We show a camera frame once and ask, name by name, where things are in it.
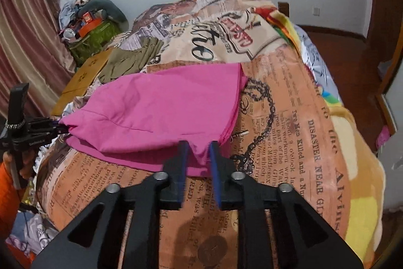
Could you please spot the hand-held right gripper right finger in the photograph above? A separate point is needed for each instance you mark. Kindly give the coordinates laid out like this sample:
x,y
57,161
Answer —
x,y
214,163

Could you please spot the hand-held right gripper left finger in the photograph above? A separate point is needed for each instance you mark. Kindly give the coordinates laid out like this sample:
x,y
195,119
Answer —
x,y
184,163

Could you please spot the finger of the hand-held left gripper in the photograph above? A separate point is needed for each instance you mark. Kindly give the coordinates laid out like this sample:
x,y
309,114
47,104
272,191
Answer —
x,y
52,122
55,131

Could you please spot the pink pants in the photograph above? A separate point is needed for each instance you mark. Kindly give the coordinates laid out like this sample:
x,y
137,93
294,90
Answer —
x,y
157,98

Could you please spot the person's left forearm orange sleeve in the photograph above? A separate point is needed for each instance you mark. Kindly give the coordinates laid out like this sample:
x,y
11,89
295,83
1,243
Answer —
x,y
8,193

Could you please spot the person's left hand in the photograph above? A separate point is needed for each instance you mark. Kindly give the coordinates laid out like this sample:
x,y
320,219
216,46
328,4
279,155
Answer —
x,y
27,165

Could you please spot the brown cardboard sheet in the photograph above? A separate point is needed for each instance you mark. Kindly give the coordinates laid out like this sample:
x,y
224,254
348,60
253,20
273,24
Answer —
x,y
82,76

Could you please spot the newspaper printed blanket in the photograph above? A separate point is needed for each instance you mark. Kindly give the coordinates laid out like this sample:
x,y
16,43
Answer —
x,y
283,130

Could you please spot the striped pink curtain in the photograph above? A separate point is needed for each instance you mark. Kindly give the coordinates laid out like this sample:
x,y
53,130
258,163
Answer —
x,y
28,35

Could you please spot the green patterned bag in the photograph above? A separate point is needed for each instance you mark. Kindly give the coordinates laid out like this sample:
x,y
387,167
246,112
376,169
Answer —
x,y
94,42

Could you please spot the heap of patterned clothes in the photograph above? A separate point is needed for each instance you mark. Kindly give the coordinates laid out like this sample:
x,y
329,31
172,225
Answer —
x,y
31,234

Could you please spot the olive green garment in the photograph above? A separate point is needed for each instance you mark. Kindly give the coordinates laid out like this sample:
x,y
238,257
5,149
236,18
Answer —
x,y
132,59

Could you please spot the orange box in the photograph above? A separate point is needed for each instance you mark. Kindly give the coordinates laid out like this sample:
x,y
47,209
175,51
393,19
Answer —
x,y
89,22

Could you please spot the pile of mixed clothes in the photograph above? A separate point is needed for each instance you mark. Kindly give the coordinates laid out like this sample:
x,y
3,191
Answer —
x,y
71,15

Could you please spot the grey pillow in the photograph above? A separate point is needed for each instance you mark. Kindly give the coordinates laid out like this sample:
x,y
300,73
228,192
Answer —
x,y
110,7

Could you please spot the yellow cartoon blanket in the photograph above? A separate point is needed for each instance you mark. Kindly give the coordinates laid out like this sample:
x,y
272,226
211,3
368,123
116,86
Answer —
x,y
355,146

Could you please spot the white printed bedsheet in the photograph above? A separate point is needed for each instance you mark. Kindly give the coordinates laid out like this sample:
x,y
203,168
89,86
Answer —
x,y
311,51

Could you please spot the wooden bedpost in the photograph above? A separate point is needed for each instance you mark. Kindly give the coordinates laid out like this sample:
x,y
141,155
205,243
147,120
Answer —
x,y
283,9

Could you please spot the pink cloth item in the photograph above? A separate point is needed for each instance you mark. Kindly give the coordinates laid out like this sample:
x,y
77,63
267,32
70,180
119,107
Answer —
x,y
383,136

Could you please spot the wooden framed cabinet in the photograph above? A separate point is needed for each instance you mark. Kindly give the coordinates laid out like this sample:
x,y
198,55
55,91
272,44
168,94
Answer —
x,y
392,92

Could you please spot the white wall socket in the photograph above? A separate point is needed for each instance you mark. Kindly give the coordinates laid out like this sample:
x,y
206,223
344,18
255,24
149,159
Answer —
x,y
316,11

